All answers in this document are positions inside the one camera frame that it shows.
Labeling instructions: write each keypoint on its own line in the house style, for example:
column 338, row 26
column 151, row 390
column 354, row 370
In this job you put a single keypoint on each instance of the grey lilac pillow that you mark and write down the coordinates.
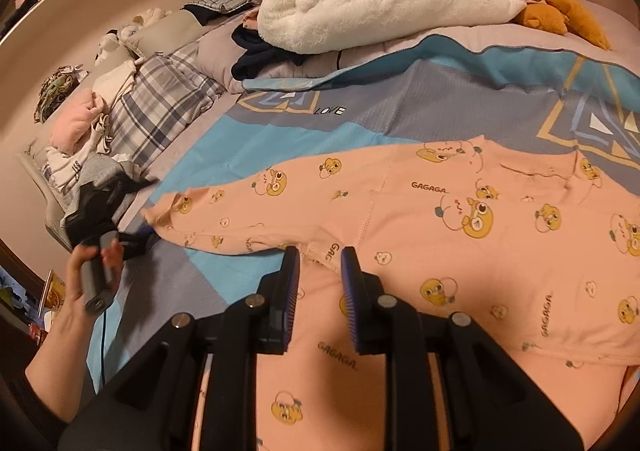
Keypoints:
column 217, row 53

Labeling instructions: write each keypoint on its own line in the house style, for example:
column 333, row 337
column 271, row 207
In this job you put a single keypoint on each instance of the green patterned cloth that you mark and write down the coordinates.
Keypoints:
column 56, row 88

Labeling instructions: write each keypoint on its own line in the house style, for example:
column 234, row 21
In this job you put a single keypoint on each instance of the grey folded garment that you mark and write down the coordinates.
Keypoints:
column 62, row 176

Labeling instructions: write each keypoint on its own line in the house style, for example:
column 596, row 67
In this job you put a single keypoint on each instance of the pink folded garment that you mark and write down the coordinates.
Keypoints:
column 73, row 123

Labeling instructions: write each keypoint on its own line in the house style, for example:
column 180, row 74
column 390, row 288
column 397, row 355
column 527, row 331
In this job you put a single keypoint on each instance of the blue grey patterned bedspread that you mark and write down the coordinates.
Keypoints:
column 526, row 98

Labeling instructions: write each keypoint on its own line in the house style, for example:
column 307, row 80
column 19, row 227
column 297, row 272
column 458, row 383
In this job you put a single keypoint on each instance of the dark navy garment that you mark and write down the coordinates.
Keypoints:
column 258, row 54

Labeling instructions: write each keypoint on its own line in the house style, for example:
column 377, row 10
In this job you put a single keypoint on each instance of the person's left forearm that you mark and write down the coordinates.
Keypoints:
column 57, row 372

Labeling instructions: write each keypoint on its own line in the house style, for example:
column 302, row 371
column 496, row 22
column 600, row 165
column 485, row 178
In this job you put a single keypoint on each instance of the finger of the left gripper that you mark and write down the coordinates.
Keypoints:
column 142, row 235

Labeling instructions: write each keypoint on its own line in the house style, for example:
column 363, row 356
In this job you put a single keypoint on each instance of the beige headboard cushion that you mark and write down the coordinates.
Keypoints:
column 167, row 35

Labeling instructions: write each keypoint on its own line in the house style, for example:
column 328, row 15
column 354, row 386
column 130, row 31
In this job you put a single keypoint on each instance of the pink cartoon print shirt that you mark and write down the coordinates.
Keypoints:
column 541, row 249

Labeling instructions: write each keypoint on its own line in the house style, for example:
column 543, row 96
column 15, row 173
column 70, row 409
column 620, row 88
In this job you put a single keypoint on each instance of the person's left hand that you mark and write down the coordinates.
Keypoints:
column 112, row 261

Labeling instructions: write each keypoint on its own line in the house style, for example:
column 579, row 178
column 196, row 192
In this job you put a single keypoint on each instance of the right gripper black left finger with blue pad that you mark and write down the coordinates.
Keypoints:
column 193, row 384

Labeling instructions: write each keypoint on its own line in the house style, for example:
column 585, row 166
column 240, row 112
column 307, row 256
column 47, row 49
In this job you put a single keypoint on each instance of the striped dark pillow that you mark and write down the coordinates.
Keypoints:
column 206, row 11

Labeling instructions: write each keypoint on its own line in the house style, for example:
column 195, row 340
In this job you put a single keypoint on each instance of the plaid blue white pillow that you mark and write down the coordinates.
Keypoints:
column 168, row 95

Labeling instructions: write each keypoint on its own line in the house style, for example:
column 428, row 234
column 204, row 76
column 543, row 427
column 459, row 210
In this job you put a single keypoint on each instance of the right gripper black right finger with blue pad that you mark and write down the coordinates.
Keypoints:
column 448, row 384

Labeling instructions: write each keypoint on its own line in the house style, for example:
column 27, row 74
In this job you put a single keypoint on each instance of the orange plush goose feet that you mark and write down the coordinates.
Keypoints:
column 562, row 16

